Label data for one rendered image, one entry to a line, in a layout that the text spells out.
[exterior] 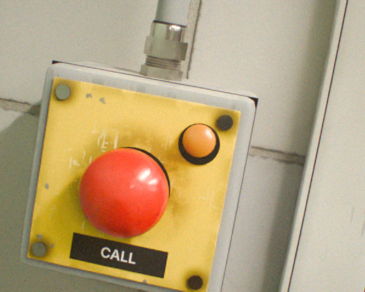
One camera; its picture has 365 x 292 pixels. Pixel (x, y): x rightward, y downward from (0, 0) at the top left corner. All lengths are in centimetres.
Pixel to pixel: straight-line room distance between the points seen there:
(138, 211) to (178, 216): 3
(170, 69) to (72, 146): 6
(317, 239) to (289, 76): 9
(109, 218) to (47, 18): 14
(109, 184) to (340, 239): 14
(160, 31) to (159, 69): 2
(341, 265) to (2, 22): 23
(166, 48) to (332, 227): 13
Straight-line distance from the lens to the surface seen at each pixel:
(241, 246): 43
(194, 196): 35
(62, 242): 37
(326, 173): 40
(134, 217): 33
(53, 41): 43
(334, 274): 41
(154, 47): 37
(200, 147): 34
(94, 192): 33
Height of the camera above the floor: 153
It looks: 8 degrees down
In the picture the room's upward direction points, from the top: 10 degrees clockwise
